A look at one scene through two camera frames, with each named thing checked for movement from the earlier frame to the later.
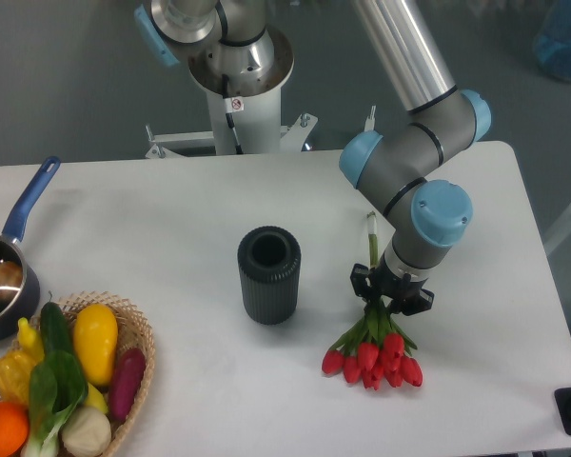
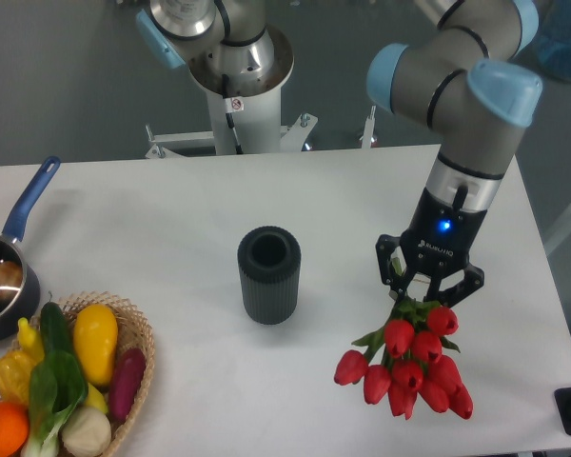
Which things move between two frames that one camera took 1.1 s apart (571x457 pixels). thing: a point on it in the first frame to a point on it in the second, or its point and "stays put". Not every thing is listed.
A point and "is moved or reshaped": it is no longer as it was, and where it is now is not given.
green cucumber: (55, 329) stays put
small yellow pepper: (29, 341) stays put
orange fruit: (5, 428) stays put
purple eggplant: (126, 382) stays put
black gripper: (409, 297) to (439, 238)
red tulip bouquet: (375, 352) is moved or reshaped
